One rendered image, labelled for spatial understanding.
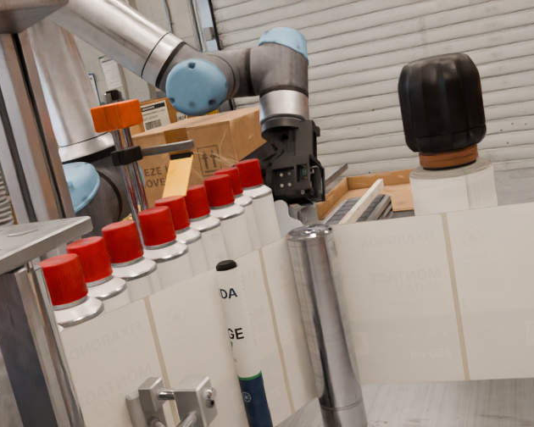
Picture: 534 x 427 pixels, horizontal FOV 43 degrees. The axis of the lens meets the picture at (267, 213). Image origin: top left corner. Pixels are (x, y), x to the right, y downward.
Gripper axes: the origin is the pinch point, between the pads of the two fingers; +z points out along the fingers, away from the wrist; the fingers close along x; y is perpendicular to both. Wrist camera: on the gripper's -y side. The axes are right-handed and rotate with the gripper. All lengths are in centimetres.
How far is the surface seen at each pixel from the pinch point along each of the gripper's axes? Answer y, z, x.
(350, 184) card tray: -12, -37, 84
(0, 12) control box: -2, -11, -52
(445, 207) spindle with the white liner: 27.9, 1.3, -21.8
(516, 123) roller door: 25, -164, 380
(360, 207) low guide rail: 4.6, -15.5, 32.9
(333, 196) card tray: -12, -30, 70
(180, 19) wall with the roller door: -237, -300, 361
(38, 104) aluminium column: -11.8, -10.9, -36.7
